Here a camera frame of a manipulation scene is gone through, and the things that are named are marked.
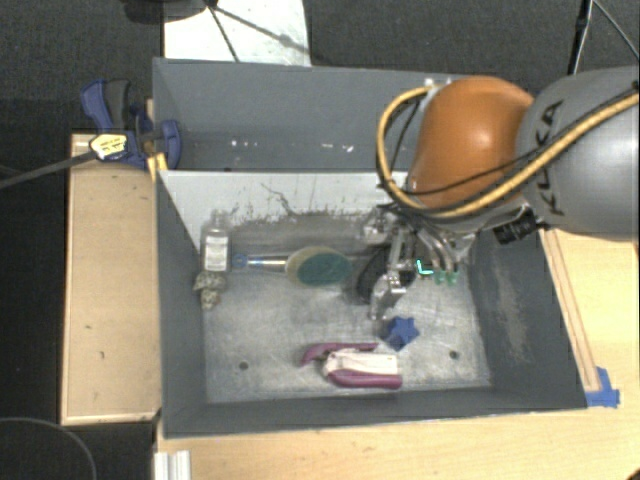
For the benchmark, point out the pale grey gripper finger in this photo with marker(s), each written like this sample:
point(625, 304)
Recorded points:
point(384, 298)

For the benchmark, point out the black rounded object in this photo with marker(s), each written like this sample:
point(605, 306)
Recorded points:
point(369, 278)

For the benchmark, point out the blue star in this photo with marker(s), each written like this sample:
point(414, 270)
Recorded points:
point(399, 333)

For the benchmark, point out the grey metal bin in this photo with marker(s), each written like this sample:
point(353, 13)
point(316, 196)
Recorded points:
point(280, 328)

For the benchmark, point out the black cylinder on white bracket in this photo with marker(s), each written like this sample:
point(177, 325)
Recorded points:
point(515, 229)

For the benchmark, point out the grey speckled toy animal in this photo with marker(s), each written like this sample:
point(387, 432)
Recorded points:
point(210, 288)

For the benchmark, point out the small clear bottle white label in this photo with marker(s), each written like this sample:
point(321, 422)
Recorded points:
point(215, 253)

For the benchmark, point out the purple and white pliers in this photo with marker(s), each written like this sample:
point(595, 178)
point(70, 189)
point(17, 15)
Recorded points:
point(360, 368)

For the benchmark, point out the pale wood board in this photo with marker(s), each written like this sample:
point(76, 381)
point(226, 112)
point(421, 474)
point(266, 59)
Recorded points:
point(110, 293)

